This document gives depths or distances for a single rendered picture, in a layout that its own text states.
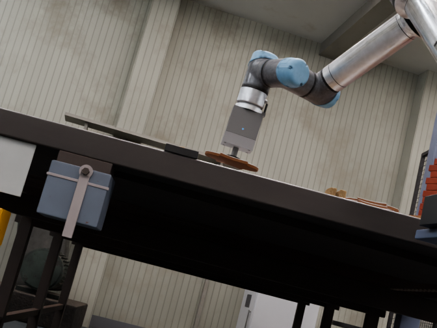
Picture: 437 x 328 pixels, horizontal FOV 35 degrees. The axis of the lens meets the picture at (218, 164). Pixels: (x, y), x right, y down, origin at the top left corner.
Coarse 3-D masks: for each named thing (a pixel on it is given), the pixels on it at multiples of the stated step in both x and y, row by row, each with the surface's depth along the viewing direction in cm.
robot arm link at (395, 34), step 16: (400, 16) 165; (384, 32) 168; (400, 32) 166; (416, 32) 164; (352, 48) 175; (368, 48) 171; (384, 48) 170; (400, 48) 170; (336, 64) 178; (352, 64) 175; (368, 64) 174; (320, 80) 181; (336, 80) 178; (352, 80) 178; (304, 96) 182; (320, 96) 183; (336, 96) 185
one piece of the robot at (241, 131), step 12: (240, 108) 182; (252, 108) 181; (228, 120) 184; (240, 120) 181; (252, 120) 182; (228, 132) 181; (240, 132) 181; (252, 132) 181; (228, 144) 183; (240, 144) 181; (252, 144) 181
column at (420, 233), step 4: (432, 228) 136; (436, 228) 135; (416, 232) 143; (420, 232) 141; (424, 232) 139; (428, 232) 138; (432, 232) 136; (436, 232) 134; (416, 236) 142; (420, 236) 140; (424, 236) 139; (428, 236) 137; (432, 236) 135; (436, 236) 134; (424, 240) 142; (428, 240) 140; (432, 240) 139; (436, 240) 137; (436, 244) 142
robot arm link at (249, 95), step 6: (240, 90) 185; (246, 90) 182; (252, 90) 182; (258, 90) 182; (240, 96) 183; (246, 96) 182; (252, 96) 182; (258, 96) 182; (264, 96) 183; (240, 102) 184; (246, 102) 182; (252, 102) 182; (258, 102) 182; (264, 102) 184; (258, 108) 183
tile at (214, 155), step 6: (210, 156) 184; (216, 156) 180; (222, 156) 177; (228, 156) 178; (222, 162) 187; (228, 162) 184; (234, 162) 180; (240, 162) 178; (246, 162) 177; (240, 168) 187; (246, 168) 183; (252, 168) 180
